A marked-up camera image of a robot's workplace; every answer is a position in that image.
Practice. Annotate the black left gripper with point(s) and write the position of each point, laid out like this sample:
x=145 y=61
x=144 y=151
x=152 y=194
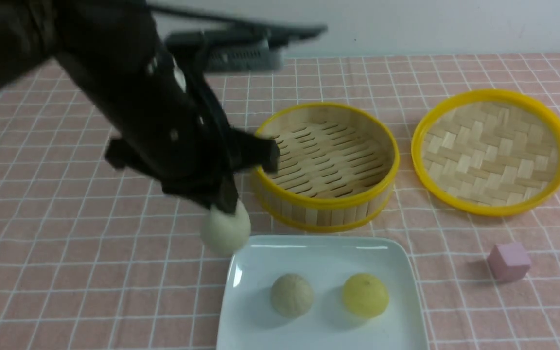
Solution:
x=130 y=79

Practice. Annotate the yellow rimmed bamboo steamer basket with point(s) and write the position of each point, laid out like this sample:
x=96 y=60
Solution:
x=336 y=169

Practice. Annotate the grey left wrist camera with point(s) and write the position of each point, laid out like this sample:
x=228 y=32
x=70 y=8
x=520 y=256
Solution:
x=241 y=51

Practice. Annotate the pink checkered tablecloth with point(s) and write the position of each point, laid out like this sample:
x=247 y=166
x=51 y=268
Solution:
x=95 y=259

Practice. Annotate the pale green steamed bun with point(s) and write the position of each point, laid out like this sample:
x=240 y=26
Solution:
x=292 y=295
x=225 y=233

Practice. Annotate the yellow rimmed bamboo steamer lid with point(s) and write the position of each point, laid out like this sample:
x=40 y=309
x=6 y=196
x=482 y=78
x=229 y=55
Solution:
x=490 y=152

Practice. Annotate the pink cube block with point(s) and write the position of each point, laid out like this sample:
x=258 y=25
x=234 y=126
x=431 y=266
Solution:
x=509 y=262

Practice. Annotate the white square plate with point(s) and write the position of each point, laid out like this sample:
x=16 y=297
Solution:
x=248 y=321

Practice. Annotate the yellow steamed bun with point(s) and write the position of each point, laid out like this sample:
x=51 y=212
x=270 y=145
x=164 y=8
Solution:
x=365 y=295

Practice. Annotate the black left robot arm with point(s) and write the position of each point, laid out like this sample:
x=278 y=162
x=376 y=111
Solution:
x=34 y=31

